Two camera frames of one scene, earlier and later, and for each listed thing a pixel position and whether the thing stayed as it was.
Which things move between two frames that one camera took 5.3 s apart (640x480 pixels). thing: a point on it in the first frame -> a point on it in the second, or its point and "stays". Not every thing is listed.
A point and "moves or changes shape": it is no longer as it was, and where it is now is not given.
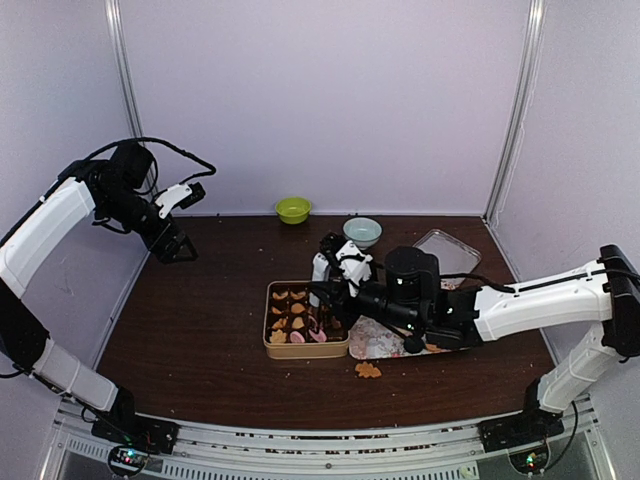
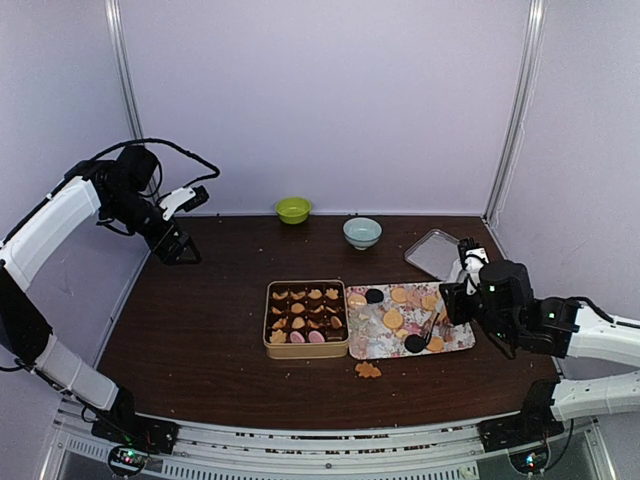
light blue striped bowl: (362, 231) stays
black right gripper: (337, 303) -> (454, 302)
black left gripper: (165, 252) stays
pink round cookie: (296, 337) stays
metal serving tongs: (319, 273) moves or changes shape
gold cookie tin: (295, 328) stays
